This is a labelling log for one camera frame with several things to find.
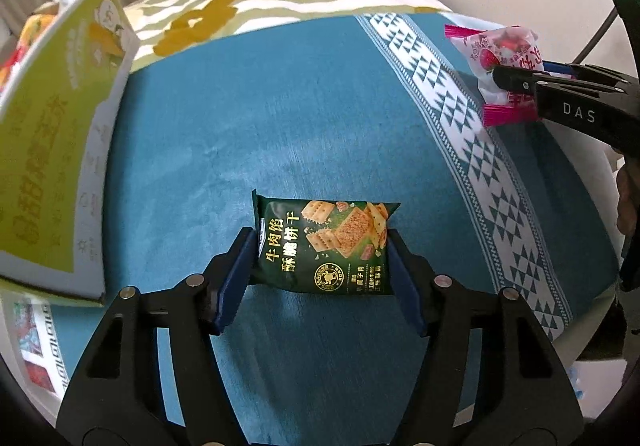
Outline small pink candy bag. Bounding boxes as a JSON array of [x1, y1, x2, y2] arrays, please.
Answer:
[[444, 23, 545, 129]]

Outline green beef cracker pack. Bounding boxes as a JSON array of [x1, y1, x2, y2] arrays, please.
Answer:
[[252, 192, 399, 295]]

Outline person right hand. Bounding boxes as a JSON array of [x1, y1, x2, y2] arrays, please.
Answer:
[[616, 158, 639, 237]]

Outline black lamp stand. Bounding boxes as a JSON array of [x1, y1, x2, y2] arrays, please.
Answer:
[[572, 8, 618, 64]]

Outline green cardboard box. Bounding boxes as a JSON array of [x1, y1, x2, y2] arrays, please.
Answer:
[[1, 0, 140, 305]]

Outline blue patterned table cloth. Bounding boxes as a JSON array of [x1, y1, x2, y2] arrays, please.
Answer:
[[49, 11, 622, 446]]

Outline orange snack bag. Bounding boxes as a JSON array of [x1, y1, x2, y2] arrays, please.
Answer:
[[16, 13, 56, 50]]

